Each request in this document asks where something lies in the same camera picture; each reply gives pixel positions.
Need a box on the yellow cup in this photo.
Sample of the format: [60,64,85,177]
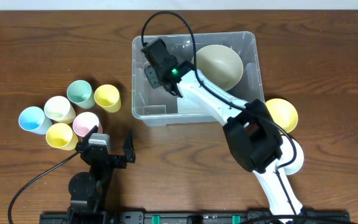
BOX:
[46,123,78,151]
[94,85,121,113]

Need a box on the clear plastic storage container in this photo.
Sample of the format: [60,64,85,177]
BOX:
[132,31,265,126]

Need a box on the cream cup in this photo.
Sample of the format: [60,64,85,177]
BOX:
[44,96,76,124]

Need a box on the blue cup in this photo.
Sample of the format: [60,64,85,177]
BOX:
[18,106,53,134]

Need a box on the small yellow bowl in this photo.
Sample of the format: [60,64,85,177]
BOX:
[265,98,298,133]

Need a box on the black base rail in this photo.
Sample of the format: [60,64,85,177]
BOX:
[39,210,351,224]

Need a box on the yellow cup upper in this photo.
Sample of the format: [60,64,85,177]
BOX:
[94,85,121,113]

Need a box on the green cup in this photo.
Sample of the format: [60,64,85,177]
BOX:
[67,80,96,109]

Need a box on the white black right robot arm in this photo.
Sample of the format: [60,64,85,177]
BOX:
[141,38,303,223]

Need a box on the large cream bowl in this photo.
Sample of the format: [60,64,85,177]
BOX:
[196,45,244,91]

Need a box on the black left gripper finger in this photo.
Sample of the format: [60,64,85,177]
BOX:
[122,130,136,163]
[77,126,99,146]

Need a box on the yellow cup lower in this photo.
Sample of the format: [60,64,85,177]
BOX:
[46,123,78,151]

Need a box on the small white bowl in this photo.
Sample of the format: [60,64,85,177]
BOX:
[278,136,305,175]

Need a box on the pink cup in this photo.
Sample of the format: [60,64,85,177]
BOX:
[73,112,103,138]

